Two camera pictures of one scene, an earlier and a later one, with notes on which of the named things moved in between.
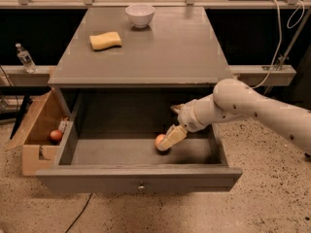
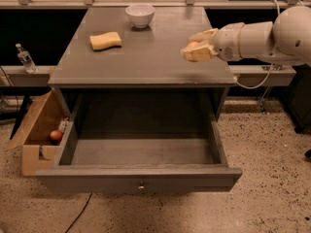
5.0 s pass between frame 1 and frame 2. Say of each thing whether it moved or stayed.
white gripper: moved
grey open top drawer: stayed
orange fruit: moved
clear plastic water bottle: stayed
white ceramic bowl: stayed
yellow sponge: stayed
